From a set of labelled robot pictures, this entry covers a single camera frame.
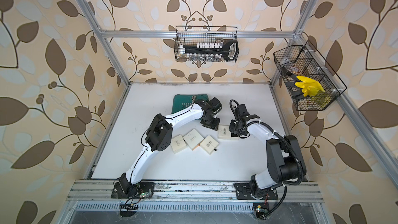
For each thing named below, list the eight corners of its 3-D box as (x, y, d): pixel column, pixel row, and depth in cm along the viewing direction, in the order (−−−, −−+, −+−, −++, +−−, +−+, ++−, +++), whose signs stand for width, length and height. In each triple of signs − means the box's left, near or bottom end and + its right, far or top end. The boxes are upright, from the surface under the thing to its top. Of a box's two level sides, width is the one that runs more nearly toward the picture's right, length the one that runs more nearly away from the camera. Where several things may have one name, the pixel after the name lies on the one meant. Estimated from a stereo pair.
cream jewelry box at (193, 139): (193, 151, 89) (193, 148, 86) (183, 139, 94) (182, 137, 91) (204, 141, 93) (204, 139, 90) (194, 131, 98) (194, 128, 95)
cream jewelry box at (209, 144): (199, 146, 90) (199, 144, 88) (208, 136, 94) (208, 134, 92) (209, 155, 87) (209, 153, 84) (218, 145, 91) (219, 143, 88)
